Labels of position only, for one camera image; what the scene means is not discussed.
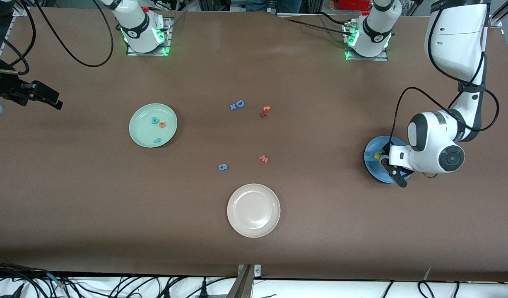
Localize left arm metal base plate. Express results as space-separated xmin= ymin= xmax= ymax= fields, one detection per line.
xmin=344 ymin=21 xmax=389 ymax=62

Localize blue plate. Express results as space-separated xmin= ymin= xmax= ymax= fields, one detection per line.
xmin=364 ymin=136 xmax=414 ymax=185

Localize red box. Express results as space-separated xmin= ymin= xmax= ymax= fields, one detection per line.
xmin=339 ymin=0 xmax=372 ymax=11

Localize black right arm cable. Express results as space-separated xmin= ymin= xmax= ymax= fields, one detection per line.
xmin=0 ymin=0 xmax=114 ymax=76

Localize aluminium frame corner with rail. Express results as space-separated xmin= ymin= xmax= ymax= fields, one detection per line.
xmin=0 ymin=0 xmax=31 ymax=58

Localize teal tipped cable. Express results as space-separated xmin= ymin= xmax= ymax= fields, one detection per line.
xmin=47 ymin=272 xmax=68 ymax=288

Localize light green plate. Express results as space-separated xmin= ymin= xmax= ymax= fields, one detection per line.
xmin=129 ymin=103 xmax=178 ymax=148

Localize person in blue jeans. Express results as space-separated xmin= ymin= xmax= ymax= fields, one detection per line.
xmin=246 ymin=0 xmax=304 ymax=13

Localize beige plate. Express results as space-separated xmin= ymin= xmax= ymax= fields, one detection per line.
xmin=227 ymin=183 xmax=281 ymax=238

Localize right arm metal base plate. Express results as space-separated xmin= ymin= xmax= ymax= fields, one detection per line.
xmin=127 ymin=17 xmax=171 ymax=56

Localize black base cable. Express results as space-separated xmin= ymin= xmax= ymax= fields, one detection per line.
xmin=318 ymin=12 xmax=354 ymax=27
xmin=284 ymin=17 xmax=350 ymax=37

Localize aluminium profile post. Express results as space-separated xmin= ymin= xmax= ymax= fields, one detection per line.
xmin=227 ymin=264 xmax=262 ymax=298

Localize brown table cover sheet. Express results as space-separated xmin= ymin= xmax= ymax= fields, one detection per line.
xmin=0 ymin=7 xmax=508 ymax=282

